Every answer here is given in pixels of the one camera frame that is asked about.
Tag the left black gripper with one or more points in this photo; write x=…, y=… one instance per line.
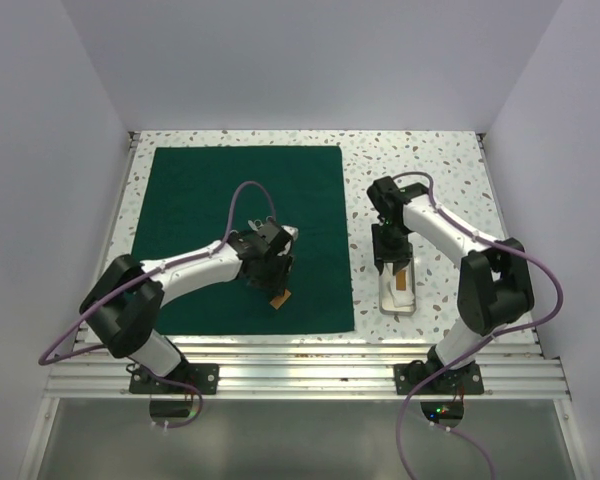
x=277, y=283

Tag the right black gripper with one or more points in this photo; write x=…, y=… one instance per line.
x=400, y=257

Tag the tan adhesive bandage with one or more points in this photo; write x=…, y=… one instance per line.
x=278, y=301
x=400, y=281

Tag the rectangular metal tray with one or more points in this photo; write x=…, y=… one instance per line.
x=385, y=301

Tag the white gauze pad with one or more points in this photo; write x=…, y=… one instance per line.
x=403, y=299

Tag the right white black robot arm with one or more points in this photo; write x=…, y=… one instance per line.
x=494, y=288

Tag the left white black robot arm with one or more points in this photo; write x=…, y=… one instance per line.
x=123, y=307

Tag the silver surgical forceps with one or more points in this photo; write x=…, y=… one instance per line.
x=260, y=222

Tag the dark green surgical cloth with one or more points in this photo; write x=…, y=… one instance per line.
x=189, y=194

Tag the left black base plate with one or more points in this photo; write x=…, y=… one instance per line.
x=204, y=377

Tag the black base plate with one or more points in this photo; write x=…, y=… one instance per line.
x=466, y=380
x=204, y=377

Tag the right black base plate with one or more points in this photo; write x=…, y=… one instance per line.
x=466, y=380

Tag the aluminium rail frame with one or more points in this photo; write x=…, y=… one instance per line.
x=357, y=364

